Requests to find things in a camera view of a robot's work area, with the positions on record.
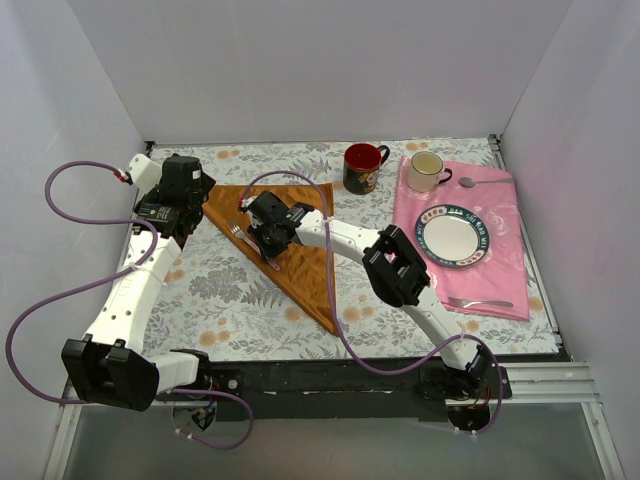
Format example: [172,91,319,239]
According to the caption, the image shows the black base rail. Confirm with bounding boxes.
[154,357,516,422]

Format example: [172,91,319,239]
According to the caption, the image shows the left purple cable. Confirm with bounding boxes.
[4,160,255,450]

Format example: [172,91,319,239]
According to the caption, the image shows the purple cable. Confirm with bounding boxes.
[239,170,505,435]
[4,160,255,450]

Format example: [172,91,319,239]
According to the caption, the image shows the black red floral mug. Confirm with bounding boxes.
[343,143,390,195]

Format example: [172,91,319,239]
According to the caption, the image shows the pink floral placemat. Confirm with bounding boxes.
[393,156,530,322]

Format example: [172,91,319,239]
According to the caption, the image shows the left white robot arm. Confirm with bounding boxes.
[61,154,215,411]

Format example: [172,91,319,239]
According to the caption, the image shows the pink handled fork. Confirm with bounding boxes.
[227,220,280,271]

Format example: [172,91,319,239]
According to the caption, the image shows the white plate blue rim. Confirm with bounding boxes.
[414,204,490,269]

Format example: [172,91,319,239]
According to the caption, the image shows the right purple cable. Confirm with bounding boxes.
[239,170,505,435]

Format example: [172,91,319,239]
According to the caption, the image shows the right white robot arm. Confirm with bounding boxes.
[238,191,504,400]

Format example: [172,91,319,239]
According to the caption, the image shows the cream enamel cup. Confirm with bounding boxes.
[407,151,453,193]

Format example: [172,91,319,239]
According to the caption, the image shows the orange brown cloth napkin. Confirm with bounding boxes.
[203,185,336,335]

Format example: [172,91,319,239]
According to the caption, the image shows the silver spoon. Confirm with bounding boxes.
[458,177,514,189]

